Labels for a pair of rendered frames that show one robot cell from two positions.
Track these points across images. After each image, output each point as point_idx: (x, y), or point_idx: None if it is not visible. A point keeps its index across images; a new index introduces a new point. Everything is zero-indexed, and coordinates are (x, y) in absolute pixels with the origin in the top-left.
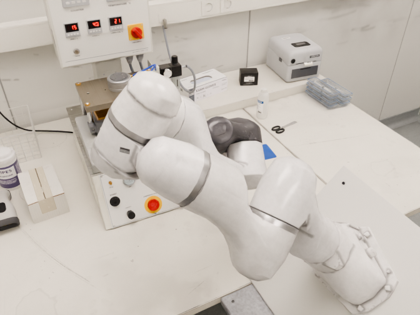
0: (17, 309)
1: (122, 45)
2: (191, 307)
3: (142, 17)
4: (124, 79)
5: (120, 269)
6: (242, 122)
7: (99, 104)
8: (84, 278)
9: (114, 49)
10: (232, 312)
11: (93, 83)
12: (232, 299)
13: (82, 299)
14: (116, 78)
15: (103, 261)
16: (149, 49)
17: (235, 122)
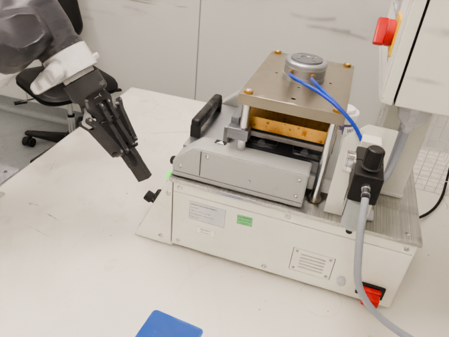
0: (174, 109)
1: (386, 51)
2: (45, 154)
3: (407, 3)
4: (291, 57)
5: (137, 147)
6: (3, 10)
7: (268, 55)
8: (157, 133)
9: (384, 52)
10: (0, 166)
11: (339, 71)
12: (7, 172)
13: (140, 126)
14: (301, 54)
15: (159, 145)
16: (381, 88)
17: (13, 8)
